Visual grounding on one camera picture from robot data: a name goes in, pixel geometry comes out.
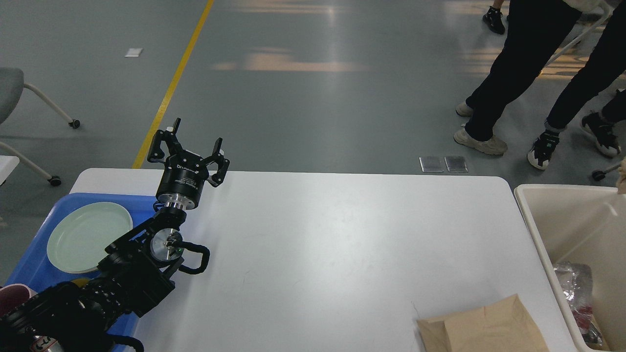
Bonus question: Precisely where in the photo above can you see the pink mug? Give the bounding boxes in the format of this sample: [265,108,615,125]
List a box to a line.
[0,283,37,317]

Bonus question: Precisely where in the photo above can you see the brown paper bag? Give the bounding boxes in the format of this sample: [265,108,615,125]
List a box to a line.
[417,294,549,352]

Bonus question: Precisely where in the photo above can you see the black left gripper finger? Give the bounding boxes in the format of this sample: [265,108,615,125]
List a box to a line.
[147,118,189,169]
[203,137,230,188]

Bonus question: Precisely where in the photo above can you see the white plastic bin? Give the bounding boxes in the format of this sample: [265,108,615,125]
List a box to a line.
[514,184,626,352]

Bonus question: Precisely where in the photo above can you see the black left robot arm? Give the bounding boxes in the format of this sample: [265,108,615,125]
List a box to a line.
[1,119,230,352]

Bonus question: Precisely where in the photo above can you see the seated person black sneakers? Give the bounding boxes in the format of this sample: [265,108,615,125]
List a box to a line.
[526,1,626,170]

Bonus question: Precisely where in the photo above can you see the white chair frame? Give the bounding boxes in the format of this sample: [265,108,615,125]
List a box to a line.
[540,0,613,74]

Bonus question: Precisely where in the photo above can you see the grey office chair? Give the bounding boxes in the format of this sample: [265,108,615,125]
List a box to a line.
[0,66,81,187]

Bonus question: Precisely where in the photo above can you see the walking person in black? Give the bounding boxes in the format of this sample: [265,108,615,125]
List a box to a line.
[453,0,599,155]

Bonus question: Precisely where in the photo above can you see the light green plate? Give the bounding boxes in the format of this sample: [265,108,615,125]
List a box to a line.
[46,202,134,274]

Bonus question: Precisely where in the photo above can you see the small red wrapper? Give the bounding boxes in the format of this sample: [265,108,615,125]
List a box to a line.
[572,306,593,333]

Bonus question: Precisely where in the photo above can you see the metal floor socket plates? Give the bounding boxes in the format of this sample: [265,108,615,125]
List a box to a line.
[419,156,469,173]

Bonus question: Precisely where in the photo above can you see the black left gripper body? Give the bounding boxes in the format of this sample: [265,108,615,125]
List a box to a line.
[156,155,209,210]

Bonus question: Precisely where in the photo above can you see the brown paper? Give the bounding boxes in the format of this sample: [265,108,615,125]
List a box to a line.
[615,157,626,195]

